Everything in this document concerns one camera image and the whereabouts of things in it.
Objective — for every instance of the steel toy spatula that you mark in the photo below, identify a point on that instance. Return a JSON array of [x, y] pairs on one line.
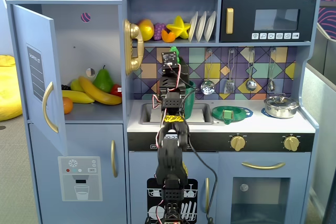
[[229, 86]]

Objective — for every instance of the purple toy grapes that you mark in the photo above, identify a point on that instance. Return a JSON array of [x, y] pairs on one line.
[[158, 31]]

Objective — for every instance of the white toy plate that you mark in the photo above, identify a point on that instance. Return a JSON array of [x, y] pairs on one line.
[[210, 24], [201, 26], [193, 27]]

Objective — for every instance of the yellow beanbag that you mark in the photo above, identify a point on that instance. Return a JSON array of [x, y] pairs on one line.
[[9, 90]]

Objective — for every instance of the black toy berry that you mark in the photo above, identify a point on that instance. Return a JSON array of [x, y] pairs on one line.
[[65, 87]]

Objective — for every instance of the yellow toy star fruit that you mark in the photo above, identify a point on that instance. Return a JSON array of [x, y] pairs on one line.
[[179, 27]]

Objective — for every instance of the grey toy sink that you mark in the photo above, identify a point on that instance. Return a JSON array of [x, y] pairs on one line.
[[147, 113]]

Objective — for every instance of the yellow toy lemon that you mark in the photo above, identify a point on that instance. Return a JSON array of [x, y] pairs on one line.
[[76, 85]]

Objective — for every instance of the blue shopping list cabinet door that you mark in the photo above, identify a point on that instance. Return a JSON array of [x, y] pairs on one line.
[[34, 30]]

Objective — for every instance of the gold toy telephone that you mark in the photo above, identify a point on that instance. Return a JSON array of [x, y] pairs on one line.
[[131, 48]]

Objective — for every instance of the green cup recipient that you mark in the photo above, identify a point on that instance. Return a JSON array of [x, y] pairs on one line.
[[189, 103]]

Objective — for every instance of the black toy microwave door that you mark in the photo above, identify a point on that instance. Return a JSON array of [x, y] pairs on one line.
[[241, 19]]

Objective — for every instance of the small wrist camera board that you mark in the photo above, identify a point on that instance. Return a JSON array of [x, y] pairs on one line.
[[169, 58]]

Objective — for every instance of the light green block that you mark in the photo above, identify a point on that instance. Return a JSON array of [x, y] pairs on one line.
[[228, 115]]

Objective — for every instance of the small yellow toy banana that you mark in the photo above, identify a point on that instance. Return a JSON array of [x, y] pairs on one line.
[[77, 97]]

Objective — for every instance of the yellow red toy mango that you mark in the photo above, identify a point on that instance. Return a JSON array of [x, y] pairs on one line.
[[146, 30]]

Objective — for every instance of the steel toy ladle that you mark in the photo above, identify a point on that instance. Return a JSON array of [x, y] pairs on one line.
[[251, 85]]

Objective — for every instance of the blue wooden toy kitchen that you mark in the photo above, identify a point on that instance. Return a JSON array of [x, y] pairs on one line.
[[86, 140]]

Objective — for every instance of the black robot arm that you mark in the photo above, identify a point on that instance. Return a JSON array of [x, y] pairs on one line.
[[170, 161]]

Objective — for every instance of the orange toy fruit slice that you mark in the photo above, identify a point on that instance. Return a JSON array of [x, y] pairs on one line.
[[168, 37]]

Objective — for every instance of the steel toy skimmer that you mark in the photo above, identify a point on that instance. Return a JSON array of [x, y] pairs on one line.
[[208, 87]]

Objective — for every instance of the steel toy spoon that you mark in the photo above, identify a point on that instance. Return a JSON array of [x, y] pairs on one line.
[[271, 85]]

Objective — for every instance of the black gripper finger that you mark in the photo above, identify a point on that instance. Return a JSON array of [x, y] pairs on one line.
[[185, 73]]

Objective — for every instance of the gold stove knob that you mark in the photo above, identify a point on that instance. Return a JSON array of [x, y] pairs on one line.
[[291, 143], [237, 143]]

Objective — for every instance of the green toy pear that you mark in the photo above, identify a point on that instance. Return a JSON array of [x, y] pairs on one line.
[[103, 79]]

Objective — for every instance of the large yellow toy banana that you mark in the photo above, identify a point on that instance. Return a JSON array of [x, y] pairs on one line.
[[99, 95]]

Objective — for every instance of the red toy pepper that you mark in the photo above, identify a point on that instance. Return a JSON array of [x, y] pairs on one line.
[[116, 90]]

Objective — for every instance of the steel toy pot with lid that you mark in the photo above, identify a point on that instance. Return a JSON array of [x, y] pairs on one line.
[[281, 107]]

